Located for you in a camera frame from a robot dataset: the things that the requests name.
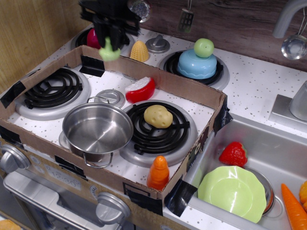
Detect orange toy at corner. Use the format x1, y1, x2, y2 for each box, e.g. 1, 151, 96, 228
0, 219, 21, 230

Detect orange toy carrot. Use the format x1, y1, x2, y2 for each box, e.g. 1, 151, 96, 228
281, 184, 307, 230

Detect silver stove knob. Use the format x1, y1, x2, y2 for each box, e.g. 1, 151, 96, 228
145, 35, 170, 54
94, 89, 126, 108

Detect yellow toy potato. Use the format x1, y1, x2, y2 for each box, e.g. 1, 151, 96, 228
143, 104, 173, 128

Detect green toy apple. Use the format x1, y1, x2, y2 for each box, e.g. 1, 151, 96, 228
194, 38, 214, 58

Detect red toy strawberry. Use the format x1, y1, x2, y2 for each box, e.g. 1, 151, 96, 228
219, 141, 248, 167

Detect dark red toy eggplant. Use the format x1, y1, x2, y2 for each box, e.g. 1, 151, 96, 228
86, 28, 101, 49

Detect silver sink basin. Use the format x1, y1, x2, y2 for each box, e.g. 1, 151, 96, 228
184, 115, 307, 230

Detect back right black burner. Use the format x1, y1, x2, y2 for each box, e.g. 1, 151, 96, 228
158, 51, 230, 91

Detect silver back stove knob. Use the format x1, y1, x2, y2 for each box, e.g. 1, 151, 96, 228
145, 35, 170, 54

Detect orange toy pepper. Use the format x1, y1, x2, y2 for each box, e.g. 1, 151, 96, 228
299, 181, 307, 211

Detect hanging metal spatula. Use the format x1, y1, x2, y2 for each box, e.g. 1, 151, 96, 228
177, 0, 194, 33

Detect red white toy cheese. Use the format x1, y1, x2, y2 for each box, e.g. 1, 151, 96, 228
125, 77, 155, 104

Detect yellow toy corn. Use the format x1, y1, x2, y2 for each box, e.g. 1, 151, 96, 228
130, 41, 149, 62

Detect front left black burner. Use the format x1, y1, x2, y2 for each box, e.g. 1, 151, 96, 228
15, 67, 91, 121

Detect stainless steel pot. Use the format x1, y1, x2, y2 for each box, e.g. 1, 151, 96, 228
59, 102, 134, 168

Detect light green toy plate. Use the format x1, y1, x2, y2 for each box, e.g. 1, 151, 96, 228
198, 166, 267, 223

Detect metal bowl under plate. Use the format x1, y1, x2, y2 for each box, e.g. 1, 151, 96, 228
244, 167, 275, 216

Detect green toy broccoli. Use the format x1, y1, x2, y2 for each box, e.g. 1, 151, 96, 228
98, 37, 121, 61

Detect brown cardboard fence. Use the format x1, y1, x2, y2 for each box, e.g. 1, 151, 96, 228
0, 46, 231, 216

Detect silver centre stove knob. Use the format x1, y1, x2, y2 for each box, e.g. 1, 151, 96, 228
94, 89, 126, 108

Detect silver oven door handle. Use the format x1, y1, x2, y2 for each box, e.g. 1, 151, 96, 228
3, 172, 121, 230

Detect silver oven knob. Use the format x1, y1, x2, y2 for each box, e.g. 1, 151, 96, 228
0, 144, 31, 173
95, 192, 131, 225

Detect grey toy faucet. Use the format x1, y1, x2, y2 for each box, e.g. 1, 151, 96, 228
269, 0, 307, 132

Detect hanging metal ladle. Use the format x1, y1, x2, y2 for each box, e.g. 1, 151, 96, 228
281, 7, 307, 60

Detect silver right oven knob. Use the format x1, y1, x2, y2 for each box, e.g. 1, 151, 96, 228
95, 192, 131, 225

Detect hanging metal skimmer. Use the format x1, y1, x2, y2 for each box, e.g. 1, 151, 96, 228
127, 0, 152, 23

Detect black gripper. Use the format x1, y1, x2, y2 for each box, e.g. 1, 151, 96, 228
79, 0, 141, 51

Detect orange toy carrot bottle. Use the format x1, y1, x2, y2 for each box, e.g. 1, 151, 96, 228
147, 155, 169, 191

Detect silver left oven knob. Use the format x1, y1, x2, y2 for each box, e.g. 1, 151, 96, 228
0, 144, 31, 173

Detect light blue toy bowl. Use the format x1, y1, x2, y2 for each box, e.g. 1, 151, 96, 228
177, 49, 217, 80

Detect front right black burner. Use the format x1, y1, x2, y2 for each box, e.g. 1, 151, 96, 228
119, 100, 198, 168

